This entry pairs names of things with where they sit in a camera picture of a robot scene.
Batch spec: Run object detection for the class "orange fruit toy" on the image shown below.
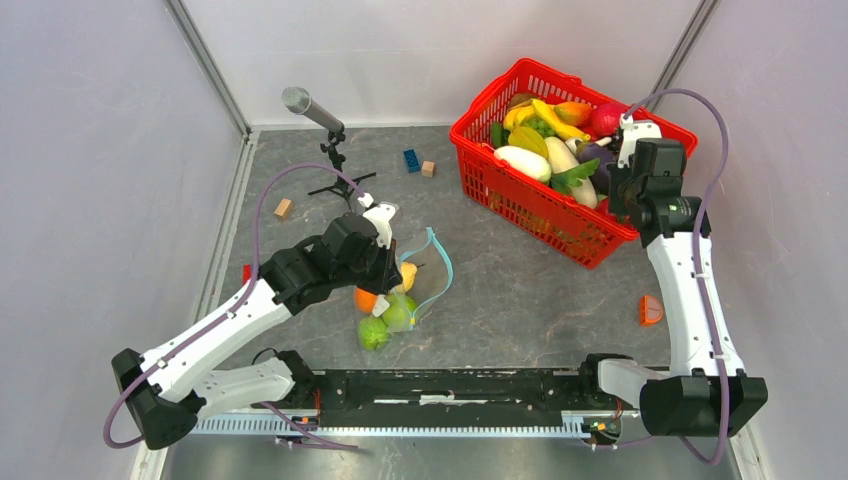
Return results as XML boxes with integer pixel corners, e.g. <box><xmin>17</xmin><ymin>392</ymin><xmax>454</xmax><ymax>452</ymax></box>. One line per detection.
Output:
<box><xmin>353</xmin><ymin>288</ymin><xmax>378</xmax><ymax>315</ymax></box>

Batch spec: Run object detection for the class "yellow lemon toy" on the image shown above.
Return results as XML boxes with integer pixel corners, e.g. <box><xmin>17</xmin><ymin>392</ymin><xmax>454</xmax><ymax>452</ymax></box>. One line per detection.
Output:
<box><xmin>398</xmin><ymin>262</ymin><xmax>419</xmax><ymax>293</ymax></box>

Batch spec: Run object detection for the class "clear zip top bag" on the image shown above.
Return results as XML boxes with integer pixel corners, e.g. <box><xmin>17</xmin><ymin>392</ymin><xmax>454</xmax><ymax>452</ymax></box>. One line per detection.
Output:
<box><xmin>360</xmin><ymin>227</ymin><xmax>454</xmax><ymax>341</ymax></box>

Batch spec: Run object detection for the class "green apple toy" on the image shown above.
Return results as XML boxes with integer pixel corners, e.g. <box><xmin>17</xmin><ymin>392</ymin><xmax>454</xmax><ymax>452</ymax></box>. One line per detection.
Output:
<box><xmin>382</xmin><ymin>295</ymin><xmax>417</xmax><ymax>333</ymax></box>

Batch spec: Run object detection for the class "orange mango toy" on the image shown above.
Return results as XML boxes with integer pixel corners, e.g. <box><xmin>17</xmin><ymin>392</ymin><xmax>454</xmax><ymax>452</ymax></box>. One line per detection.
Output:
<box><xmin>554</xmin><ymin>101</ymin><xmax>594</xmax><ymax>127</ymax></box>

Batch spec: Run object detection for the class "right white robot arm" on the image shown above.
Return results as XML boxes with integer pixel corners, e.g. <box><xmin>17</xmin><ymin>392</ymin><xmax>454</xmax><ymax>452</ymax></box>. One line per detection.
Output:
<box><xmin>577</xmin><ymin>138</ymin><xmax>768</xmax><ymax>439</ymax></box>

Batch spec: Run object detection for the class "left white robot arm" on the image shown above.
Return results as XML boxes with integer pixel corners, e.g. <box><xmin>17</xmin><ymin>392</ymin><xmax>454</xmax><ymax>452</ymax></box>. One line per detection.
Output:
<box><xmin>103</xmin><ymin>203</ymin><xmax>402</xmax><ymax>450</ymax></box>

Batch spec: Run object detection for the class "black tripod stand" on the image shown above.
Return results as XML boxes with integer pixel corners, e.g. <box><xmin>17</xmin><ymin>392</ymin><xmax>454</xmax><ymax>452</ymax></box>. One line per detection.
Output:
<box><xmin>308</xmin><ymin>130</ymin><xmax>377</xmax><ymax>207</ymax></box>

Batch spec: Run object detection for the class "purple eggplant toy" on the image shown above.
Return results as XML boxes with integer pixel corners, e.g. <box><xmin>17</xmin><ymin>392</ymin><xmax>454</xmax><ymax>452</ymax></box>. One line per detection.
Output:
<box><xmin>576</xmin><ymin>141</ymin><xmax>617</xmax><ymax>197</ymax></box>

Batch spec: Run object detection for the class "wooden block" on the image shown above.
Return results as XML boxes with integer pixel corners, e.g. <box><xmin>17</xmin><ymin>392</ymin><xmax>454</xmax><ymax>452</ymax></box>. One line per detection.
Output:
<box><xmin>274</xmin><ymin>198</ymin><xmax>293</xmax><ymax>220</ymax></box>

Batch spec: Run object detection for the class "white radish toy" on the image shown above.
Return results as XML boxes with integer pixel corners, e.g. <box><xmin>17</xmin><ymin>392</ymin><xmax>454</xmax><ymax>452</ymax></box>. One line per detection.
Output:
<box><xmin>545</xmin><ymin>137</ymin><xmax>600</xmax><ymax>209</ymax></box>

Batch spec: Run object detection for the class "red apple toy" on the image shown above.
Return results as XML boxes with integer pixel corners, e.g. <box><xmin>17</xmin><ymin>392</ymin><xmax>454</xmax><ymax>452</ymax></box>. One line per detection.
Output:
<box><xmin>589</xmin><ymin>102</ymin><xmax>628</xmax><ymax>138</ymax></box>

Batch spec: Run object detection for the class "blue toy brick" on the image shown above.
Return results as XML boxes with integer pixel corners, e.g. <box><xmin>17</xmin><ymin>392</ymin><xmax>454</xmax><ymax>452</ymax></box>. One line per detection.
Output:
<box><xmin>403</xmin><ymin>149</ymin><xmax>422</xmax><ymax>173</ymax></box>

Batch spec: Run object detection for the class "small wooden cube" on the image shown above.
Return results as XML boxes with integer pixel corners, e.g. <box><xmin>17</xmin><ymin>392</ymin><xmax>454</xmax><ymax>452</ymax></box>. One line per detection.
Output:
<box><xmin>421</xmin><ymin>161</ymin><xmax>436</xmax><ymax>178</ymax></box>

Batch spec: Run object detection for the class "red plastic basket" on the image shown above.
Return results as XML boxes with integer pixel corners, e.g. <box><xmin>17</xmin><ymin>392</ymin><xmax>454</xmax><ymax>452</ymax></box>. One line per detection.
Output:
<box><xmin>449</xmin><ymin>58</ymin><xmax>699</xmax><ymax>270</ymax></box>

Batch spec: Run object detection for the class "orange slice toy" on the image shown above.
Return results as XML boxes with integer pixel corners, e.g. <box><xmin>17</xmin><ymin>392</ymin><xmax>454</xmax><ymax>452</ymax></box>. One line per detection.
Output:
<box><xmin>639</xmin><ymin>295</ymin><xmax>664</xmax><ymax>327</ymax></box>

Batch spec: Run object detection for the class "green grapes toy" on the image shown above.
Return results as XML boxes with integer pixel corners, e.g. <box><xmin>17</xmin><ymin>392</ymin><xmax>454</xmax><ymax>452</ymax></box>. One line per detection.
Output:
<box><xmin>525</xmin><ymin>118</ymin><xmax>557</xmax><ymax>138</ymax></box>

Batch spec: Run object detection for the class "white cucumber toy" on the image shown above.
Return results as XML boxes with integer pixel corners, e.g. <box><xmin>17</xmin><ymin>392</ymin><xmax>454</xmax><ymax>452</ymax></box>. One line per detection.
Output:
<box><xmin>494</xmin><ymin>146</ymin><xmax>552</xmax><ymax>184</ymax></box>

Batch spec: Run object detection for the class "yellow banana bunch toy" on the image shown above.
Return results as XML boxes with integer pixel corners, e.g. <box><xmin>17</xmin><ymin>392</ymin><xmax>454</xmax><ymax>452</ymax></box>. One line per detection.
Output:
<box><xmin>502</xmin><ymin>105</ymin><xmax>535</xmax><ymax>131</ymax></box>

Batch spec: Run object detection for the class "grey microphone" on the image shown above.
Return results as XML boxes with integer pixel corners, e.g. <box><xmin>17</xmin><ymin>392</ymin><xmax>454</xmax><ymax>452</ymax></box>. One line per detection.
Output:
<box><xmin>281</xmin><ymin>86</ymin><xmax>344</xmax><ymax>134</ymax></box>

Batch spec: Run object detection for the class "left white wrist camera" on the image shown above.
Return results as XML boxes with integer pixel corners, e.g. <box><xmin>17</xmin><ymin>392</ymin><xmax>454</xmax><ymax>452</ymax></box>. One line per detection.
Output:
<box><xmin>357</xmin><ymin>193</ymin><xmax>402</xmax><ymax>249</ymax></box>

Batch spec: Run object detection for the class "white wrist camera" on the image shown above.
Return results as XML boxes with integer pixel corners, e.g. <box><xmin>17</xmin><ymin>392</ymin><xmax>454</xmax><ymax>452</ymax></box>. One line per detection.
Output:
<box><xmin>357</xmin><ymin>193</ymin><xmax>402</xmax><ymax>249</ymax></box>
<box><xmin>617</xmin><ymin>115</ymin><xmax>663</xmax><ymax>169</ymax></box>

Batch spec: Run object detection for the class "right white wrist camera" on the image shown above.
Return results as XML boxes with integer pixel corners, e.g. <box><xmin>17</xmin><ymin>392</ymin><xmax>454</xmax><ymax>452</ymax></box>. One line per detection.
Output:
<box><xmin>617</xmin><ymin>115</ymin><xmax>663</xmax><ymax>169</ymax></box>

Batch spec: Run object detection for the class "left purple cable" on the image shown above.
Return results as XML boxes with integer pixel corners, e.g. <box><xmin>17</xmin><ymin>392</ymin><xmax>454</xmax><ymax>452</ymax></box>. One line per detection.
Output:
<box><xmin>102</xmin><ymin>162</ymin><xmax>372</xmax><ymax>454</ymax></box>

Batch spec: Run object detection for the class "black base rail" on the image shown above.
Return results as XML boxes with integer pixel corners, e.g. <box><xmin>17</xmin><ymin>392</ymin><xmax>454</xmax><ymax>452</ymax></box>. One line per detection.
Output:
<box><xmin>273</xmin><ymin>368</ymin><xmax>635</xmax><ymax>428</ymax></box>

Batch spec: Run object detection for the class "white cable duct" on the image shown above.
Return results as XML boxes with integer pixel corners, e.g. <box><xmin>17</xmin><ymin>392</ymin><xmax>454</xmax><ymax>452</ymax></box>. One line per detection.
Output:
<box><xmin>191</xmin><ymin>413</ymin><xmax>590</xmax><ymax>440</ymax></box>

